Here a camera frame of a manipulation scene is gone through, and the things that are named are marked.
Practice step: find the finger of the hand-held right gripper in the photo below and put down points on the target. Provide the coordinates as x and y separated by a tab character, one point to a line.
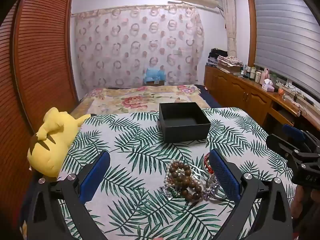
282	143
293	132

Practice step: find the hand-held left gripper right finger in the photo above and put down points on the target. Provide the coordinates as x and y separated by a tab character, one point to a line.
225	177

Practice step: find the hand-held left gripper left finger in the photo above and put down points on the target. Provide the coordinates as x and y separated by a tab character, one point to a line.
96	175

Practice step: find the silver crystal flower hairpin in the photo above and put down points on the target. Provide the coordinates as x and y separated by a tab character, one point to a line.
212	187

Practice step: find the red bangle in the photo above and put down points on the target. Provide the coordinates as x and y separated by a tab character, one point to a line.
205	163

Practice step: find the black square box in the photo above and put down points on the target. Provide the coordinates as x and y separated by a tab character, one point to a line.
185	132

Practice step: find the person's right hand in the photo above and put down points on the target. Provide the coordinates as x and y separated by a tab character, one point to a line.
298	202

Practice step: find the small orange ornament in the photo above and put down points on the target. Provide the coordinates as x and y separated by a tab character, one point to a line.
281	90

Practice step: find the green leaf print tablecloth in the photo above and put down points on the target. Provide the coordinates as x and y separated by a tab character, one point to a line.
140	155

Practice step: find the pink tissue box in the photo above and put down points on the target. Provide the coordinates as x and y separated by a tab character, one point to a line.
268	85

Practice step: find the yellow plush toy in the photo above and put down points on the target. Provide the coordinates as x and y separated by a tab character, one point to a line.
55	135

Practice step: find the row of cosmetic bottles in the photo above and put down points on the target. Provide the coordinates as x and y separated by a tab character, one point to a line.
257	75

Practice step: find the long wooden cabinet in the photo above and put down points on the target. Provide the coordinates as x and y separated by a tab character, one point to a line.
240	90

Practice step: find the floral bed blanket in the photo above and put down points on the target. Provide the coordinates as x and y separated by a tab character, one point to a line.
130	100

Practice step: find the stack of floral folded fabrics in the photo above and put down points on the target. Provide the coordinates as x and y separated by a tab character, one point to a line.
230	62

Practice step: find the grey window blind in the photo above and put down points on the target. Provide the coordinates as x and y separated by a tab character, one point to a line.
287	37

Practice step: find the stack of dark folded clothes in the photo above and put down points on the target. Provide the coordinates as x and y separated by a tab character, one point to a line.
216	55

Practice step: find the blue plush toy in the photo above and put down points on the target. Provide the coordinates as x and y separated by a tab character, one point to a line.
155	73

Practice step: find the beige tied side curtain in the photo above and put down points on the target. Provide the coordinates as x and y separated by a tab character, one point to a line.
230	25

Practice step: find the brown louvred wardrobe door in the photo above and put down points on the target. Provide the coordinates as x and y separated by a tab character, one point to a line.
37	55

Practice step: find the circle pattern sheer curtain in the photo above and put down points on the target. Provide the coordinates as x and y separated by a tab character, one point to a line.
125	42

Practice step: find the wooden window frame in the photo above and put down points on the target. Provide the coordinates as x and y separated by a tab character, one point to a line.
250	30

